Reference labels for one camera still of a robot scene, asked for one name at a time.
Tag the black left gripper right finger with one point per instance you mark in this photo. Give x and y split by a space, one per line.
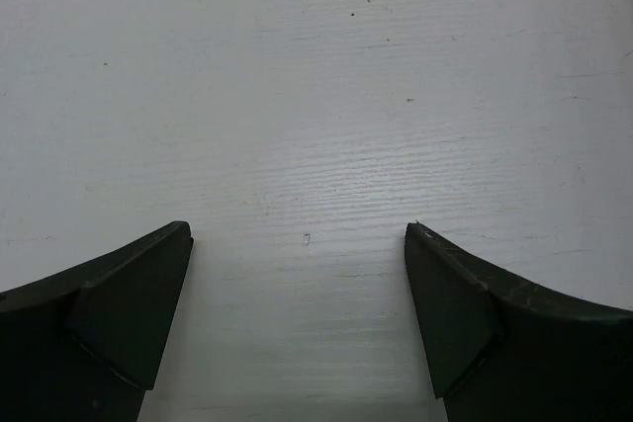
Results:
502 348

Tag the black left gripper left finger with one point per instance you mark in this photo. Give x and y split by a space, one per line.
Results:
86 344

